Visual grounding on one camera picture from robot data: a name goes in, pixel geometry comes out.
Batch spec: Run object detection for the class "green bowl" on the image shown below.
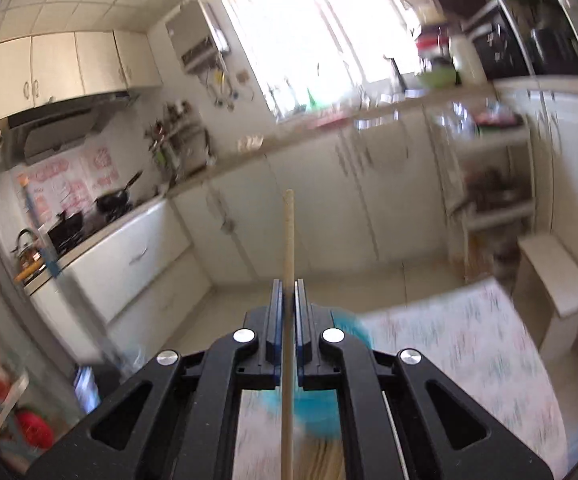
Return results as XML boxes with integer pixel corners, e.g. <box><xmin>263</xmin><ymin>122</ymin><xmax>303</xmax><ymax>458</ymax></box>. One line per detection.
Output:
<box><xmin>416</xmin><ymin>66</ymin><xmax>457</xmax><ymax>89</ymax></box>

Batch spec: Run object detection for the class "white stool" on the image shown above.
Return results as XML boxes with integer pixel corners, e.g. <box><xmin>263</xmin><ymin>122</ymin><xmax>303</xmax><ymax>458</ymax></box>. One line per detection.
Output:
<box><xmin>512</xmin><ymin>234</ymin><xmax>578</xmax><ymax>363</ymax></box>

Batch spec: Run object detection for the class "range hood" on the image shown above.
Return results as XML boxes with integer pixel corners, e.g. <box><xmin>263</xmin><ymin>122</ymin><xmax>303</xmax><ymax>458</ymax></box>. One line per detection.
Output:
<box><xmin>2</xmin><ymin>91</ymin><xmax>137</xmax><ymax>168</ymax></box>

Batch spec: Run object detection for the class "black frying pan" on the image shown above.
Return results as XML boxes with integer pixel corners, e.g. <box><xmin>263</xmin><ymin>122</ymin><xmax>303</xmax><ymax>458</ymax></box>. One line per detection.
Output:
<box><xmin>95</xmin><ymin>170</ymin><xmax>142</xmax><ymax>214</ymax></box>

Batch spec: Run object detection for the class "turquoise perforated plastic basket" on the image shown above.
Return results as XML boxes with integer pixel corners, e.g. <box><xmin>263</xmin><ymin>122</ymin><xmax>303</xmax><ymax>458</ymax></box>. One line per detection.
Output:
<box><xmin>262</xmin><ymin>309</ymin><xmax>375</xmax><ymax>443</ymax></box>

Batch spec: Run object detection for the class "floral tablecloth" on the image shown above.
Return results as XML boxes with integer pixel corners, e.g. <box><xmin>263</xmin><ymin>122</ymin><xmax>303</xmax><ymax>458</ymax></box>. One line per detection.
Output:
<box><xmin>232</xmin><ymin>280</ymin><xmax>569</xmax><ymax>479</ymax></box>

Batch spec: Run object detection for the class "white tiered storage rack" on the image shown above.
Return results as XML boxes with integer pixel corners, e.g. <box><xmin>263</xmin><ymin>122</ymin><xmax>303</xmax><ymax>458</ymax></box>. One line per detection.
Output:
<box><xmin>426</xmin><ymin>101</ymin><xmax>536</xmax><ymax>283</ymax></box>

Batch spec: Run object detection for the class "white water heater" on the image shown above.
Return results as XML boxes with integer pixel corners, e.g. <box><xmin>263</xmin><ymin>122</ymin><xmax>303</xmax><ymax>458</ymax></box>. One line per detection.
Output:
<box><xmin>165</xmin><ymin>0</ymin><xmax>230</xmax><ymax>75</ymax></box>

